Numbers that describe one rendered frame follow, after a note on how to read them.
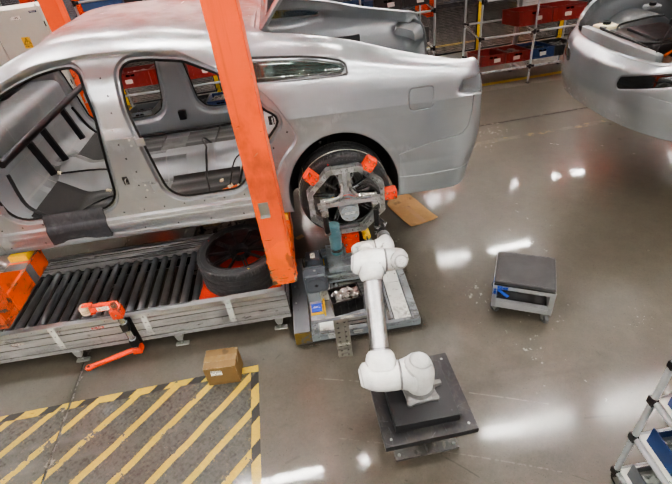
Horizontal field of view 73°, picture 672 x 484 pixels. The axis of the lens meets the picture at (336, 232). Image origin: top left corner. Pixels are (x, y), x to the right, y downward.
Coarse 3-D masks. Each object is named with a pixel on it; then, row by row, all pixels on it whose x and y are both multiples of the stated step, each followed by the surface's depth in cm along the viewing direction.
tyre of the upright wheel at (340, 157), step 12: (336, 144) 320; (348, 144) 320; (360, 144) 326; (312, 156) 323; (324, 156) 313; (336, 156) 308; (348, 156) 308; (360, 156) 310; (312, 168) 312; (324, 168) 311; (300, 180) 324; (384, 180) 323; (300, 192) 321
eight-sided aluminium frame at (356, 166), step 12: (336, 168) 305; (348, 168) 304; (360, 168) 305; (324, 180) 307; (312, 192) 311; (384, 192) 319; (312, 204) 317; (384, 204) 325; (312, 216) 323; (372, 216) 330; (348, 228) 333; (360, 228) 334
